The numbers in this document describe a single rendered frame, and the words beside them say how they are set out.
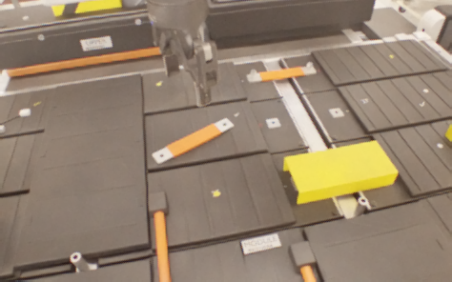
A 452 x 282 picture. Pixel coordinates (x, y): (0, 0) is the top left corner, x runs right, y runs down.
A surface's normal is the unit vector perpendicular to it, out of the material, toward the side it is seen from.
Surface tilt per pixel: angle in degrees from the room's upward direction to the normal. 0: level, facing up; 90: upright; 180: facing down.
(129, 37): 90
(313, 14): 90
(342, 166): 0
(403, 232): 0
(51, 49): 90
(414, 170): 0
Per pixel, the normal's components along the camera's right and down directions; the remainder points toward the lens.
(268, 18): 0.20, 0.68
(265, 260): -0.03, -0.72
